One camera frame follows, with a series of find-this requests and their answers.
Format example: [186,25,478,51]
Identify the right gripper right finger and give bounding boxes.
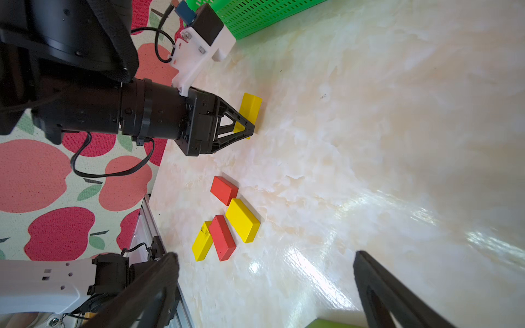
[354,251,453,327]

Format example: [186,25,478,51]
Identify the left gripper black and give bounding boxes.
[176,87,255,157]

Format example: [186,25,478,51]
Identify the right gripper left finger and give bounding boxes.
[83,252,180,327]

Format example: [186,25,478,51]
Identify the yellow block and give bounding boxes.
[191,221,213,262]
[226,198,261,243]
[233,93,263,141]

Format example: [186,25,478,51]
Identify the red block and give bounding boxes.
[209,215,237,261]
[211,176,239,206]

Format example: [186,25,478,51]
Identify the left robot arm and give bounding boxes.
[1,1,254,262]

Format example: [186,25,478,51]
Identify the green block left upper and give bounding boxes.
[306,318,361,328]

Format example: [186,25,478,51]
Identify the green plastic basket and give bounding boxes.
[187,0,325,40]

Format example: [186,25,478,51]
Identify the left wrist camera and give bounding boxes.
[170,1,236,96]

